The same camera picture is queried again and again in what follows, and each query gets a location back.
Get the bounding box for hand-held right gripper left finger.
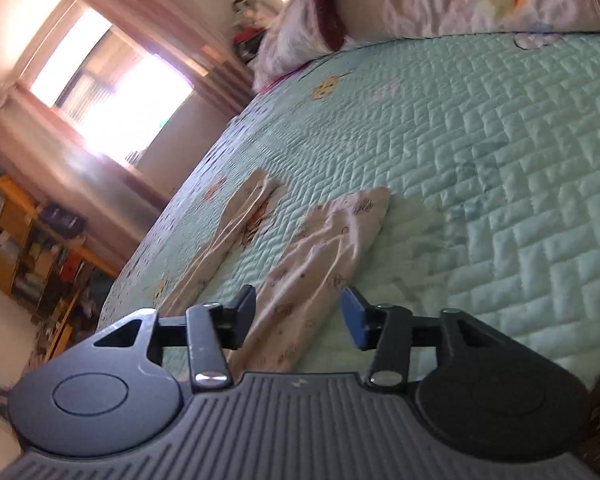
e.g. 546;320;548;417
92;285;258;391

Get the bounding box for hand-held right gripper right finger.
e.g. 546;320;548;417
340;286;501;390

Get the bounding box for cream printed pants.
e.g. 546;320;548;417
155;167;393;373

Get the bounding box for wooden desk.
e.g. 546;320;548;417
30;260;107;361

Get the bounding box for dark hanging bag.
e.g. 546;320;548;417
40;202;87;239

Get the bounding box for green quilted bee bedspread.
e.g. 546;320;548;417
97;30;600;391

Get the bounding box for pink curtain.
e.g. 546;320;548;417
0;85;172;281
77;0;261;111

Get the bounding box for wooden bookshelf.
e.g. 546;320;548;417
0;172;121;321

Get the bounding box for window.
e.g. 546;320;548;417
30;7;196;161

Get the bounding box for pile of plastic bags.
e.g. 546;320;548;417
230;0;282;62

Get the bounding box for dark red cloth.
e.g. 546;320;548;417
311;0;354;52

